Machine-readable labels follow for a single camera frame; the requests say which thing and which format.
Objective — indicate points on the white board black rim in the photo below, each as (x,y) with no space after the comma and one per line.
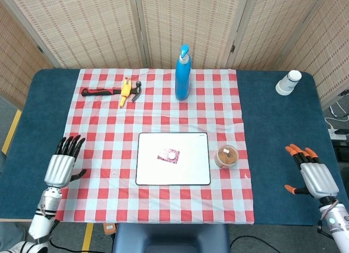
(191,165)

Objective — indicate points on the small white round disc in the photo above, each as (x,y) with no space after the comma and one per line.
(172,156)

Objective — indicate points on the woven folding screen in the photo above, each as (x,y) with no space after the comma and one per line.
(95,26)

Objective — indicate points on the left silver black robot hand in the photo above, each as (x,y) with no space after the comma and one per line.
(60,168)

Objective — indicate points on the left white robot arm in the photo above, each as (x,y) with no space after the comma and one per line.
(43,220)

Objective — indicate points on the yellow rubber chicken toy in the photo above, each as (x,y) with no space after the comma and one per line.
(125,90)

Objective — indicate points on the red white patterned packet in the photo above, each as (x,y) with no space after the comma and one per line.
(174,161)

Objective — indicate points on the black red claw hammer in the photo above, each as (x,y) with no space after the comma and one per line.
(98,92)

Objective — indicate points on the metal screen hinge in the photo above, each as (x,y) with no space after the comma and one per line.
(233,48)
(40,49)

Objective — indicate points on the right silver orange-tipped robot hand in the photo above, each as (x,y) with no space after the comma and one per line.
(317,179)

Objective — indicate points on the stack of white paper cups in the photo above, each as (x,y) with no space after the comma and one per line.
(287,82)

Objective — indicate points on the white power strip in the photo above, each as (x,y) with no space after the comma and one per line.
(336,134)

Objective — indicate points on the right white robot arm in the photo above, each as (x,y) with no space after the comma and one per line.
(338,225)

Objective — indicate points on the small orange box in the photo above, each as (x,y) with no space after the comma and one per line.
(109,229)

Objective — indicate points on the blue pump bottle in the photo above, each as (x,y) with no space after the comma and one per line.
(182,78)

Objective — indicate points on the clear tub of rubber bands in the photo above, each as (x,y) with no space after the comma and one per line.
(227,156)

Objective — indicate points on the red white checkered tablecloth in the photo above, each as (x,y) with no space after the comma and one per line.
(109,127)

